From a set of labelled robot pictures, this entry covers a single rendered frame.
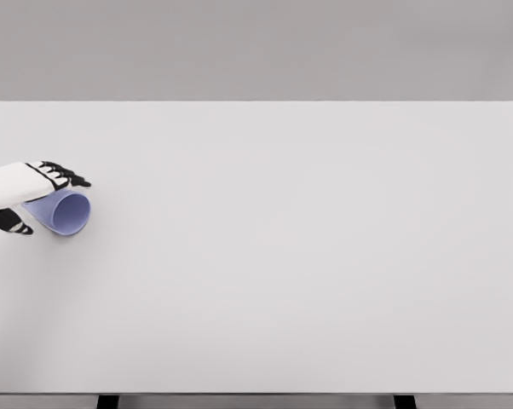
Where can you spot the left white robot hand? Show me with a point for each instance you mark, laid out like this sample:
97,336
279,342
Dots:
18,183

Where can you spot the lavender blue cup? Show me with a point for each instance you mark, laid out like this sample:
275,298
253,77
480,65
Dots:
71,213

